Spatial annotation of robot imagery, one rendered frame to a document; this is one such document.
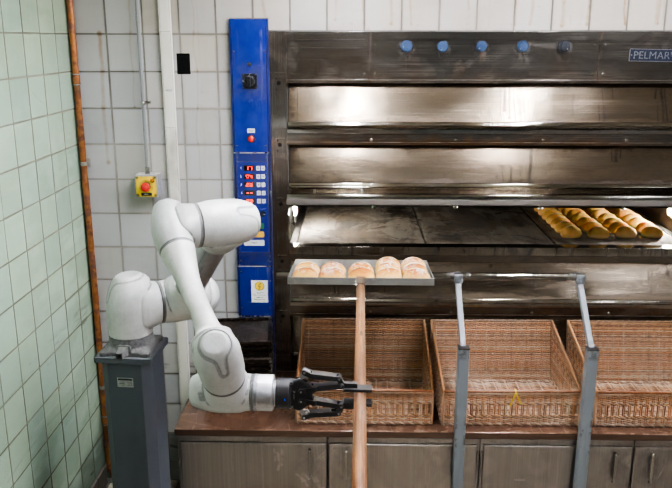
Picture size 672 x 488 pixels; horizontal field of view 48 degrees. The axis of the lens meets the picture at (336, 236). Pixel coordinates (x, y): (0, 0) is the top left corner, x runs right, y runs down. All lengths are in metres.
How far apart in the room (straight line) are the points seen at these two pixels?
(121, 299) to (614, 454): 1.98
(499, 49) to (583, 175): 0.65
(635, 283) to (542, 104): 0.91
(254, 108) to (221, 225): 1.12
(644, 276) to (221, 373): 2.35
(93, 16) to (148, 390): 1.56
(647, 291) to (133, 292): 2.22
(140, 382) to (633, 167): 2.20
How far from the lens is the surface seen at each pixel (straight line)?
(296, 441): 3.13
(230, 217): 2.23
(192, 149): 3.35
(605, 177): 3.46
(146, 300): 2.73
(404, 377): 3.49
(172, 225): 2.19
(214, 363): 1.73
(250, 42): 3.25
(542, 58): 3.36
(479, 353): 3.51
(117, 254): 3.54
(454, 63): 3.29
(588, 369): 3.04
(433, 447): 3.15
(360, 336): 2.25
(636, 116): 3.46
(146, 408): 2.85
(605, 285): 3.60
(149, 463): 2.95
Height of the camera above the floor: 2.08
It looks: 15 degrees down
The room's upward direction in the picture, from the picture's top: straight up
